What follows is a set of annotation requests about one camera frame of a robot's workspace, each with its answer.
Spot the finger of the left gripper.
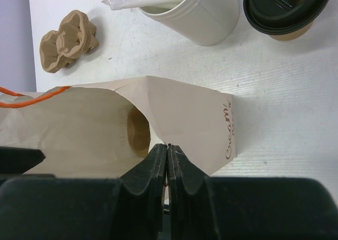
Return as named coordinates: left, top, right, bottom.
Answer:
left=0, top=146, right=45, bottom=174

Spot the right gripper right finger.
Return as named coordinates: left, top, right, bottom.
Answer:
left=167, top=144, right=210, bottom=239

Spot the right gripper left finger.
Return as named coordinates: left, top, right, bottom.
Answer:
left=116, top=144, right=167, bottom=234

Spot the paper takeout bag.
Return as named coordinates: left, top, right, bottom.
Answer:
left=1, top=76, right=236, bottom=178

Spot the brown cardboard cup carrier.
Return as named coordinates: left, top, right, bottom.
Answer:
left=39, top=10, right=99, bottom=73

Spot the black cup lid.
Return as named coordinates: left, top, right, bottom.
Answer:
left=243, top=0, right=329, bottom=36

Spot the single brown paper cup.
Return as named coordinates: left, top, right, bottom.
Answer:
left=269, top=21, right=314, bottom=41

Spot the white straw holder cup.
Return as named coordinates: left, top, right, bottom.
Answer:
left=139, top=0, right=240, bottom=46

